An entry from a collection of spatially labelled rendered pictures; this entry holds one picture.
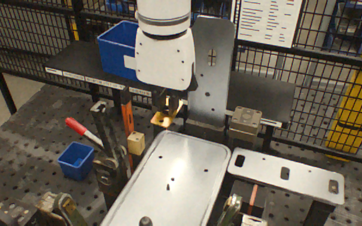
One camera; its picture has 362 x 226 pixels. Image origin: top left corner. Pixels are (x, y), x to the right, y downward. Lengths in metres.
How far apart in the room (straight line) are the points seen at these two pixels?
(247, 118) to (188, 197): 0.29
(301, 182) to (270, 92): 0.35
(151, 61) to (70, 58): 0.79
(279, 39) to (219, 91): 0.31
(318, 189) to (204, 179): 0.28
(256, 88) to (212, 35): 0.35
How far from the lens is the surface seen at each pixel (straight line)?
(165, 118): 0.63
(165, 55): 0.54
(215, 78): 0.89
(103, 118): 0.76
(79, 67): 1.25
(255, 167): 0.90
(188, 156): 0.90
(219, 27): 0.82
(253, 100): 1.06
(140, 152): 0.88
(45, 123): 1.57
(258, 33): 1.11
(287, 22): 1.09
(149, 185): 0.84
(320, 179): 0.92
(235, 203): 0.67
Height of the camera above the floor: 1.66
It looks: 40 degrees down
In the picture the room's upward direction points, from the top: straight up
